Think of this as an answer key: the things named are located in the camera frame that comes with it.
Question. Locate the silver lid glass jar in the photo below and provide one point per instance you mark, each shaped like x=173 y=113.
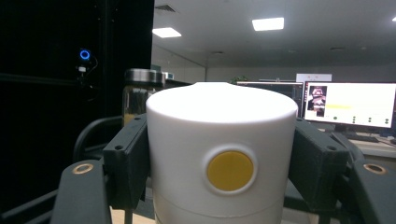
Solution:
x=143 y=76

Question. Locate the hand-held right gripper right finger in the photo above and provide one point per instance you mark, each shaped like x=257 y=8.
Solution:
x=320 y=165

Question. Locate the ceiling air vent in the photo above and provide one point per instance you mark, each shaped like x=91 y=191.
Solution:
x=165 y=8

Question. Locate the white lid bottle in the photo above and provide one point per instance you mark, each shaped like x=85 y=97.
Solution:
x=193 y=124

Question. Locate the black keyboard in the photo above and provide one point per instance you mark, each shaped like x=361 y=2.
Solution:
x=362 y=137

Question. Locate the white board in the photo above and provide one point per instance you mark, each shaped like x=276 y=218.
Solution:
x=313 y=77

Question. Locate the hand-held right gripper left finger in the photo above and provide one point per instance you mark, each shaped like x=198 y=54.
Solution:
x=127 y=161

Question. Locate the beige wooden desk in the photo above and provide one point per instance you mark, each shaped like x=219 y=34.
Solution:
x=376 y=149

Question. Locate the green plant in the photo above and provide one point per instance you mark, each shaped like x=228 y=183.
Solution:
x=239 y=79

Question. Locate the bright computer monitor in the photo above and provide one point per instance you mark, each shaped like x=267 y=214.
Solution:
x=358 y=105

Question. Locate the black curtain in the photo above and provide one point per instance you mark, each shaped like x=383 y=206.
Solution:
x=37 y=109

